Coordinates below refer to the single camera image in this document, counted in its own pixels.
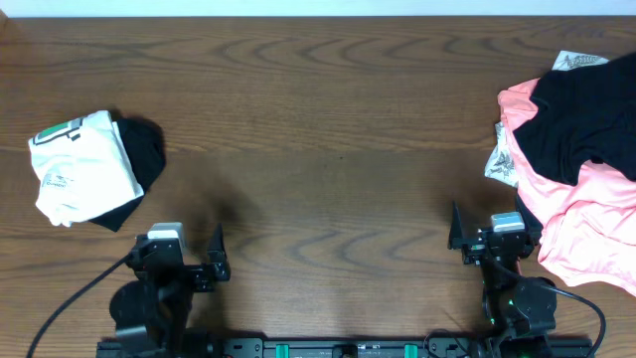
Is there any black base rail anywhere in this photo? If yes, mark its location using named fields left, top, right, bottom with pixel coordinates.
left=96, top=336, right=595, bottom=358

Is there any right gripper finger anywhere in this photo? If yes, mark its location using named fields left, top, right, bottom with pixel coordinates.
left=447, top=201, right=464, bottom=250
left=515, top=194, right=544, bottom=246

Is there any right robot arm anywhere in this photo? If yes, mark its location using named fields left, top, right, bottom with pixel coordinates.
left=448, top=198, right=557, bottom=357

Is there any white leaf-print garment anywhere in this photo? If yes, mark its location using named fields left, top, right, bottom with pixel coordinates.
left=484, top=50, right=609, bottom=188

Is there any white t-shirt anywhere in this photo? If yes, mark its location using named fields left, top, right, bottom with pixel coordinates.
left=28, top=110, right=144, bottom=227

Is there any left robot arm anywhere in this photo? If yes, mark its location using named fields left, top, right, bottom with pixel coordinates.
left=109, top=222, right=231, bottom=357

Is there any black t-shirt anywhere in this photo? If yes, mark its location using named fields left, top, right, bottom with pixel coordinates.
left=514, top=54, right=635, bottom=186

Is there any folded black garment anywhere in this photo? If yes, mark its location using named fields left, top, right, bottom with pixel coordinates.
left=90, top=116, right=166, bottom=232

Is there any coral pink garment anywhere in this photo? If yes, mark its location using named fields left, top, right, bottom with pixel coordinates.
left=498, top=80, right=635, bottom=294

